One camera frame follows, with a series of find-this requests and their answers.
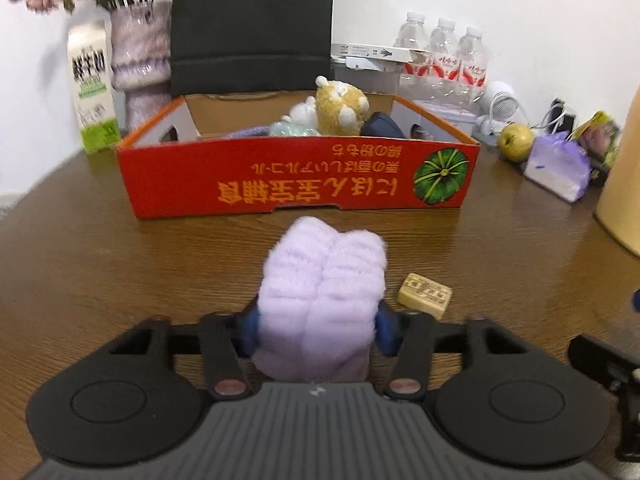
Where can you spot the black white charger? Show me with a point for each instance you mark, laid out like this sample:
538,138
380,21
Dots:
562,115

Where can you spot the clear water bottle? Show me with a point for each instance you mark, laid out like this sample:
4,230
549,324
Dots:
472,52
412,35
444,42

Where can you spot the colourful snack packet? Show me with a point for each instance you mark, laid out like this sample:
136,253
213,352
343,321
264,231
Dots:
600,135

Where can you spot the red cardboard box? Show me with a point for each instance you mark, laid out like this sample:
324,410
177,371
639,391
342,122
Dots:
280,180

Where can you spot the iridescent plastic bundle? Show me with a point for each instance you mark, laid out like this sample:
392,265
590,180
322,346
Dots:
290,129

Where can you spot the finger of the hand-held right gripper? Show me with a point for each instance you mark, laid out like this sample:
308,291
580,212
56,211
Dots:
636,300
600,357

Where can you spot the black paper bag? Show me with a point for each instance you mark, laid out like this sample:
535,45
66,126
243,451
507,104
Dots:
250,25

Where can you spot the green white milk carton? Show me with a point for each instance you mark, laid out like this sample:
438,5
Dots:
92,90

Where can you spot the yellow green apple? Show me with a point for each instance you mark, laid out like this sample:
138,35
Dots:
516,142

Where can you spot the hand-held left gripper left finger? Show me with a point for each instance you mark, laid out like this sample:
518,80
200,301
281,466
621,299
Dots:
247,332

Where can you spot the navy zip case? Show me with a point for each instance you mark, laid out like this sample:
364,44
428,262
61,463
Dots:
382,125

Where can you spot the purple marbled vase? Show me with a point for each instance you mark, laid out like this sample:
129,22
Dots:
142,70

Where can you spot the white flat printed box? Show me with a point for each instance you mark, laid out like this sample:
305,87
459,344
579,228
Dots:
375,51

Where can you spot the yellow thermos jug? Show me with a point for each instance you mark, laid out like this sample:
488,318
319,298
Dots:
622,200

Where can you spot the yellow white plush toy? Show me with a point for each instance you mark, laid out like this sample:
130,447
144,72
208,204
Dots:
340,105

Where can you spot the purple plastic bag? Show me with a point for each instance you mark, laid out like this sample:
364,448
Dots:
557,170

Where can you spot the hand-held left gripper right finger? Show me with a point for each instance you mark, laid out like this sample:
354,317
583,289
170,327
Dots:
387,332

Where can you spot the white metal tin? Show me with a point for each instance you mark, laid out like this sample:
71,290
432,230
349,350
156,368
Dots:
462,120

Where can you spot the purple fluffy towel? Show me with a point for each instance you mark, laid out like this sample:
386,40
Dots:
320,300

